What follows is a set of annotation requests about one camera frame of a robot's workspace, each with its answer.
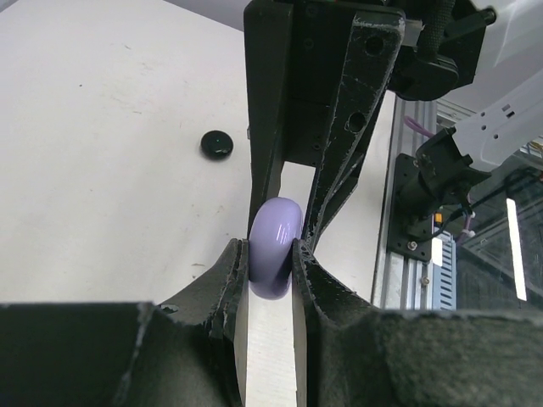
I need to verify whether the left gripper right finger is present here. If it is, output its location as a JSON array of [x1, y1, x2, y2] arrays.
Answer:
[[292, 240, 542, 406]]

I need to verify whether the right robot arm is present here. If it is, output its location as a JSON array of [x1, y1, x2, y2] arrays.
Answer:
[[244, 1, 542, 246]]

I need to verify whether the aluminium mounting rail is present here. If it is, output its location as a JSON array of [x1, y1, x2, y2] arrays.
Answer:
[[371, 97, 436, 309]]

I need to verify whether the grey slotted cable duct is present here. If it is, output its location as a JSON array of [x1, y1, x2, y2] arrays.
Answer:
[[431, 232, 457, 310]]

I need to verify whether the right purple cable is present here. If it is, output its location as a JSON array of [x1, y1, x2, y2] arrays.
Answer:
[[405, 114, 436, 139]]

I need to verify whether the right black base bracket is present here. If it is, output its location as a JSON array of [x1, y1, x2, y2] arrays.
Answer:
[[387, 153, 438, 263]]

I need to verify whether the lilac round charging case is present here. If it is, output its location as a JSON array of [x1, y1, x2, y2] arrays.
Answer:
[[249, 198, 303, 300]]

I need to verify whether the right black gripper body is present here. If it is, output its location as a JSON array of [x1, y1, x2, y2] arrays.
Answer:
[[283, 1, 406, 168]]

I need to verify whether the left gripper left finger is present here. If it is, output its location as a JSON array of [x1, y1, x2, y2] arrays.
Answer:
[[1, 239, 249, 406]]

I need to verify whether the black round charging case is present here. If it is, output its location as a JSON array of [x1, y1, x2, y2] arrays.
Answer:
[[200, 130, 234, 160]]

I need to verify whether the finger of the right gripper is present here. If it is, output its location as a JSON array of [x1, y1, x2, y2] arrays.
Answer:
[[244, 1, 294, 227], [302, 10, 406, 249]]

